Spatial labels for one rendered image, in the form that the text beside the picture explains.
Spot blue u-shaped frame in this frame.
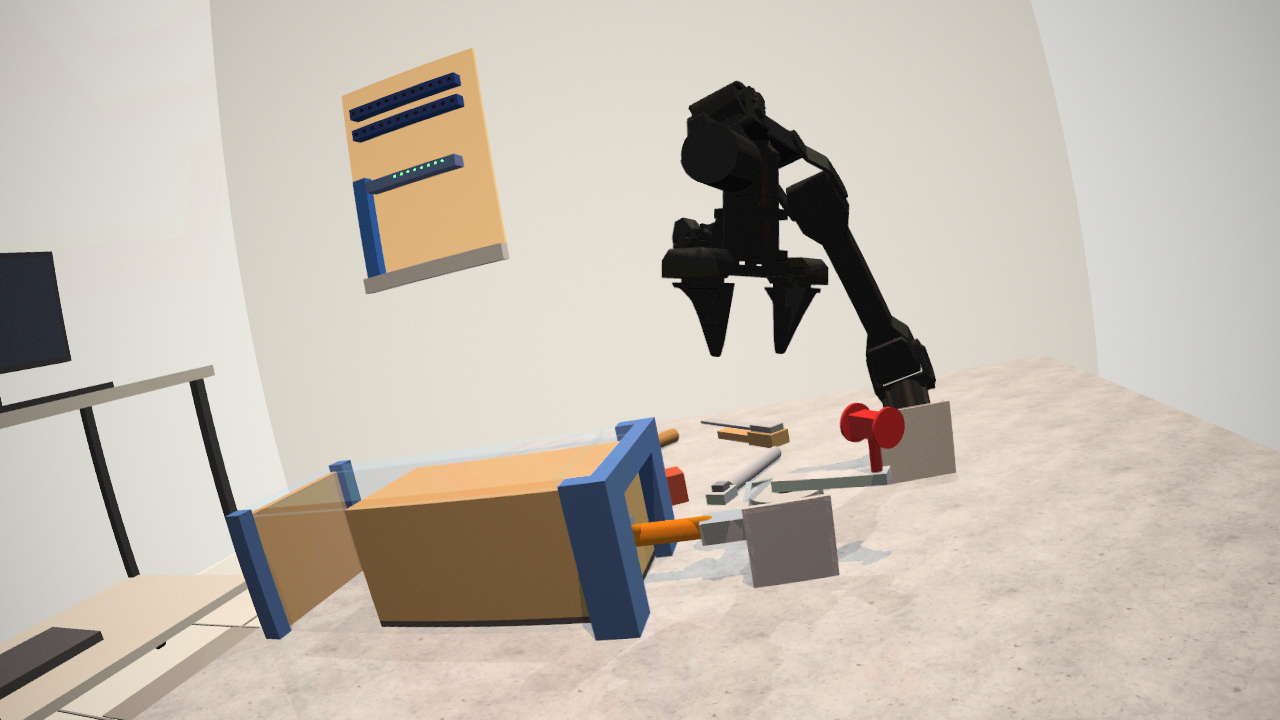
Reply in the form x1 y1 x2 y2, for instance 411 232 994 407
582 416 675 639

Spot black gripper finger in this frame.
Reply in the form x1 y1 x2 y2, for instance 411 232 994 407
672 282 735 357
764 286 820 354

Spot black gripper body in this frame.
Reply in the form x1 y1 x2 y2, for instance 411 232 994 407
662 195 828 287

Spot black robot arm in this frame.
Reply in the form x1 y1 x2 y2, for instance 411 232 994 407
672 79 936 409

